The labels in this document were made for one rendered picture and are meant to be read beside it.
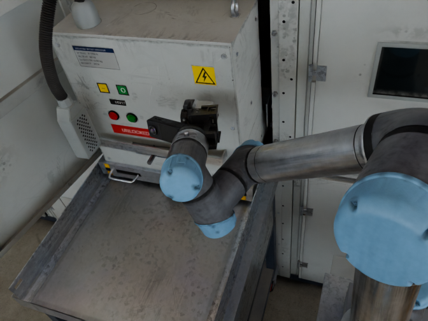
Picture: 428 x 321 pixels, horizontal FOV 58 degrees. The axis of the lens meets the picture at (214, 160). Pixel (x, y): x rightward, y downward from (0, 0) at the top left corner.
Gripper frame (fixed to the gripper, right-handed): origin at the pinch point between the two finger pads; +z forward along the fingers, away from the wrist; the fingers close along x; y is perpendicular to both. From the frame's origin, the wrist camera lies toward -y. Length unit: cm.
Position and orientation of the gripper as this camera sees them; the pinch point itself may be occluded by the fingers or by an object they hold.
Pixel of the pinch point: (193, 105)
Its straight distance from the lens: 98.7
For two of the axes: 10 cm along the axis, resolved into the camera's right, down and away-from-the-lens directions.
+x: -1.0, -8.5, -5.1
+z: 0.9, -5.2, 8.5
